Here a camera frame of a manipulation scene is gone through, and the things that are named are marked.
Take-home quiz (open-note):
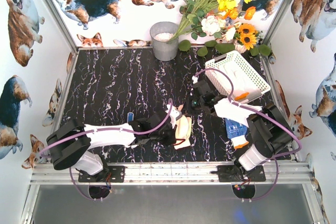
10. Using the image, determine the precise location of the cream rubber glove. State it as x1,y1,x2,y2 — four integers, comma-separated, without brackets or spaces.
175,115,192,140
173,139,191,150

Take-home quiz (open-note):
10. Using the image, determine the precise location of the blue dotted glove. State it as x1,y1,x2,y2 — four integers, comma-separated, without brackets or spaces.
225,119,249,149
127,112,134,123

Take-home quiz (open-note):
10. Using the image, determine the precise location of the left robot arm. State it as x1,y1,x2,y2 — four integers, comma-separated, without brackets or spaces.
40,110,182,176

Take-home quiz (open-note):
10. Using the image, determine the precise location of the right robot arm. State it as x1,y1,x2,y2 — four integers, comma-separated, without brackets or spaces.
186,80,294,171

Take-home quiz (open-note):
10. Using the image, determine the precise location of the white plastic storage basket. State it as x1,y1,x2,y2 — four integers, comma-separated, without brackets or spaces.
205,50,271,103

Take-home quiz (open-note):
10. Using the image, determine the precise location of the grey metal bucket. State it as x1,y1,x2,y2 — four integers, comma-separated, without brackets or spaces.
150,22,179,61

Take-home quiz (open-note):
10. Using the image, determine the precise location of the artificial flower bouquet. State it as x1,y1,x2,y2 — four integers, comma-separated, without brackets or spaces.
169,0,272,57

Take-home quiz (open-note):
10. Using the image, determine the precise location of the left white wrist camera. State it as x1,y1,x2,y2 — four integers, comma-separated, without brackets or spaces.
165,104,182,128

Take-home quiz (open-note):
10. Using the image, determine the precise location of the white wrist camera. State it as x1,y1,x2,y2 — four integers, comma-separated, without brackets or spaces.
165,104,182,128
192,76,198,84

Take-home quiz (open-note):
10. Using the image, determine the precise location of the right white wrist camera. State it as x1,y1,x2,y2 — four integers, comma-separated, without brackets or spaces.
192,76,198,84

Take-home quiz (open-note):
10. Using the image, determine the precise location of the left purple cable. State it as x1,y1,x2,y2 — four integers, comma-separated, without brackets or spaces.
39,98,174,158

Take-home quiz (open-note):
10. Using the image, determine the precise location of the purple cable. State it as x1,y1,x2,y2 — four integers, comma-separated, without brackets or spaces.
195,68,303,161
39,98,174,158

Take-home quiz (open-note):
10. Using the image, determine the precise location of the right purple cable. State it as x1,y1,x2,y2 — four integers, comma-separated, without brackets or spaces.
195,68,303,161

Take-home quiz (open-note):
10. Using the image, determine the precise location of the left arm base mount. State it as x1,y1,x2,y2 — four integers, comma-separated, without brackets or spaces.
78,165,125,183

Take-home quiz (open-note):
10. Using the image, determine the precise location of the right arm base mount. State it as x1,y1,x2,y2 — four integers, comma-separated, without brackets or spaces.
210,165,266,182

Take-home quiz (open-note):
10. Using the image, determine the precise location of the aluminium front rail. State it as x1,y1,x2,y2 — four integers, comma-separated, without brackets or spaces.
30,160,313,185

